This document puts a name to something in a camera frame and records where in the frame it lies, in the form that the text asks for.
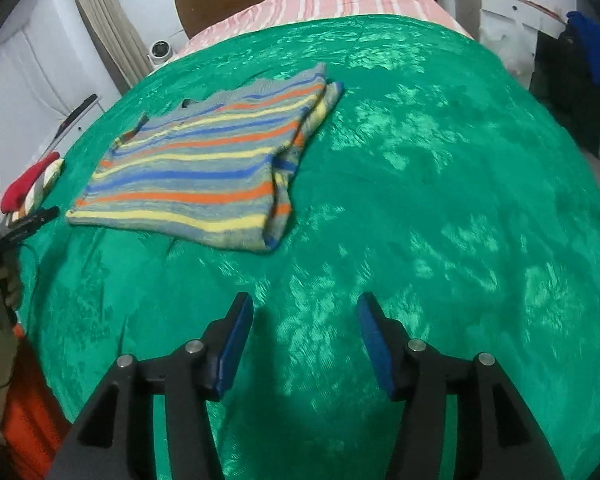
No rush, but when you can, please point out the white striped cloth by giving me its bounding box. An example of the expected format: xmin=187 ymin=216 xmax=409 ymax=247
xmin=10 ymin=159 xmax=66 ymax=222

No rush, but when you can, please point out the white panelled wardrobe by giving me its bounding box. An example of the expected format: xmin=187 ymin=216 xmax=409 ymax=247
xmin=0 ymin=0 xmax=123 ymax=186

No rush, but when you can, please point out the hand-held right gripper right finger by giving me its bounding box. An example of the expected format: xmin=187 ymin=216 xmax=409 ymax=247
xmin=357 ymin=292 xmax=566 ymax=480

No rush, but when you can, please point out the orange blanket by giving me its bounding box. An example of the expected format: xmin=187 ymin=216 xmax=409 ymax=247
xmin=0 ymin=330 xmax=75 ymax=480

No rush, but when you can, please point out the striped knit sweater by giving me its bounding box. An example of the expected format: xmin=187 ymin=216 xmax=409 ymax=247
xmin=65 ymin=62 xmax=346 ymax=253

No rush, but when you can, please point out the blue hanging garment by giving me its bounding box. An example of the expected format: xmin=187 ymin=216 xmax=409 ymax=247
xmin=565 ymin=10 xmax=600 ymax=111

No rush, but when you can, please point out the green blanket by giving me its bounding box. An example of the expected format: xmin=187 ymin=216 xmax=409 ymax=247
xmin=17 ymin=14 xmax=600 ymax=480

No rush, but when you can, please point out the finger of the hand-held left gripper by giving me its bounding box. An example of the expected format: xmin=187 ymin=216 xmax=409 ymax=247
xmin=0 ymin=224 xmax=43 ymax=246
xmin=22 ymin=206 xmax=61 ymax=227

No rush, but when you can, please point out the person's left hand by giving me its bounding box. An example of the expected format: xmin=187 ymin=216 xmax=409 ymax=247
xmin=0 ymin=260 xmax=25 ymax=322

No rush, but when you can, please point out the white security camera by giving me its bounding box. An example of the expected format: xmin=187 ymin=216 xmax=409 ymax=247
xmin=147 ymin=40 xmax=175 ymax=67

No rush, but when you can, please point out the red cloth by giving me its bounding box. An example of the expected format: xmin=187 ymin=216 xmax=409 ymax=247
xmin=0 ymin=151 xmax=61 ymax=213

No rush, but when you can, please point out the white cabinet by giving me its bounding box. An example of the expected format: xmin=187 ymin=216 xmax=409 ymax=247
xmin=452 ymin=0 xmax=570 ymax=73

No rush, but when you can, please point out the pink striped bedsheet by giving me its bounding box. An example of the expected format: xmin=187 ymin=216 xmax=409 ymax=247
xmin=172 ymin=0 xmax=473 ymax=61

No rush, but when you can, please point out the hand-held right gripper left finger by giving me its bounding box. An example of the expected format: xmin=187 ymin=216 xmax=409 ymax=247
xmin=45 ymin=292 xmax=255 ymax=480

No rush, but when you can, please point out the beige curtain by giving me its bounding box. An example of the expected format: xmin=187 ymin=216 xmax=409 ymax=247
xmin=66 ymin=0 xmax=153 ymax=96

